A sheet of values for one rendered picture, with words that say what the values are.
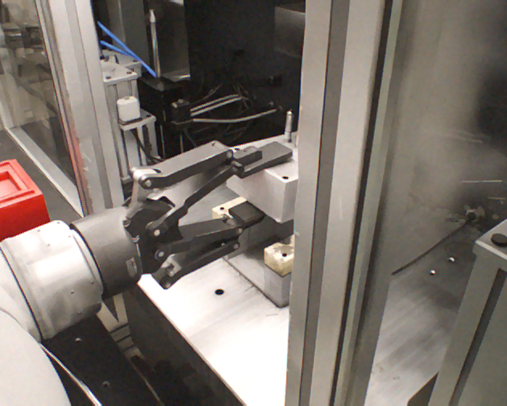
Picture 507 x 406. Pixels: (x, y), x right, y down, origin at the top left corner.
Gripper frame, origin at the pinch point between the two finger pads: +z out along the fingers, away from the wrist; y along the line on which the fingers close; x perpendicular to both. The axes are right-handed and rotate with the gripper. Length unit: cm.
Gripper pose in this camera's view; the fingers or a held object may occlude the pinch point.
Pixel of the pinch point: (262, 181)
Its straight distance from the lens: 53.1
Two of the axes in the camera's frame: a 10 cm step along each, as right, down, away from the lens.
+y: -0.3, -8.2, -5.7
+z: 7.8, -3.8, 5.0
